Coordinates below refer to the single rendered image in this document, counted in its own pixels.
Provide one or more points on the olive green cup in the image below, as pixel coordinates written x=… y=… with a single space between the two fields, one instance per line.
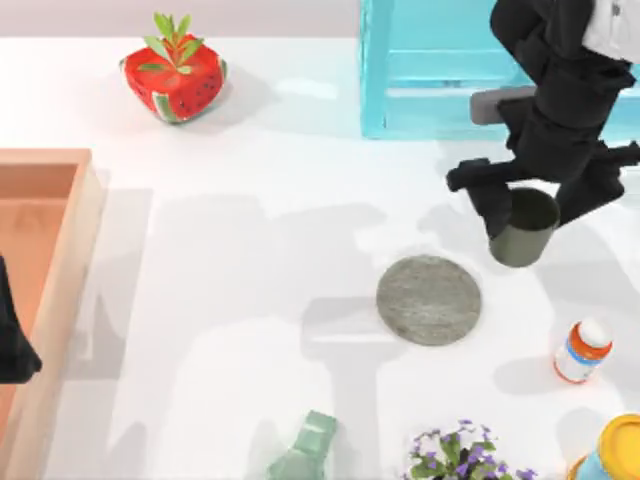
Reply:
x=520 y=250

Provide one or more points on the pale grey rounded box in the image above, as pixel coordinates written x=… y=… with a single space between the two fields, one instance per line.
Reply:
x=487 y=106

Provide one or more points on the grey round coaster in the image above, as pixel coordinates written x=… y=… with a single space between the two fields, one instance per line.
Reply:
x=429 y=301

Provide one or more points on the light blue rack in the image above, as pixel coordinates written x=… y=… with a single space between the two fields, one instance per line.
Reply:
x=425 y=100

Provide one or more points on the white bottle with orange label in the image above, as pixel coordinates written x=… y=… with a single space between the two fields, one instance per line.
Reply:
x=580 y=352

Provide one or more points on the purple flower plant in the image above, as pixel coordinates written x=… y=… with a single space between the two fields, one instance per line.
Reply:
x=465 y=457

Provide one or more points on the blue can with yellow lid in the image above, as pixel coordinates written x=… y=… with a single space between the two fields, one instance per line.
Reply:
x=615 y=450

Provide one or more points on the green glass bottle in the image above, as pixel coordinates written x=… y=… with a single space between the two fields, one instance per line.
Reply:
x=305 y=450

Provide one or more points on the red watermelon plant pot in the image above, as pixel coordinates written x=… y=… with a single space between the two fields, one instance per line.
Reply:
x=170 y=87

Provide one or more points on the salmon shallow box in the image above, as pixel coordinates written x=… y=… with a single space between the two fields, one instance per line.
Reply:
x=50 y=225

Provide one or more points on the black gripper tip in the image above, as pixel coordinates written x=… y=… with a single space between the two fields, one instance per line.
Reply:
x=12 y=340

